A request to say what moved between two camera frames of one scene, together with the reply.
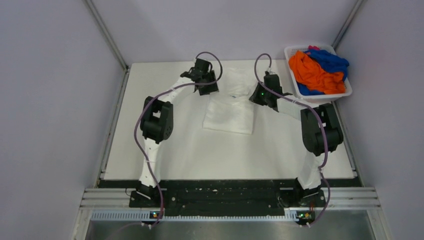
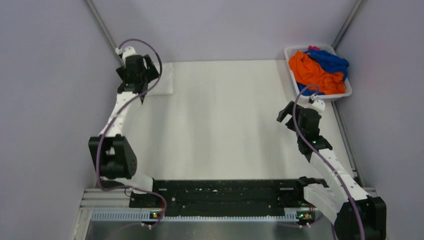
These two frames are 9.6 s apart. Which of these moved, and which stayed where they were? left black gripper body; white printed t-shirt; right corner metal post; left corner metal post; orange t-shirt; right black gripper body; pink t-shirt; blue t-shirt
Moved: right black gripper body; white printed t-shirt; left black gripper body
Stayed: left corner metal post; pink t-shirt; right corner metal post; orange t-shirt; blue t-shirt
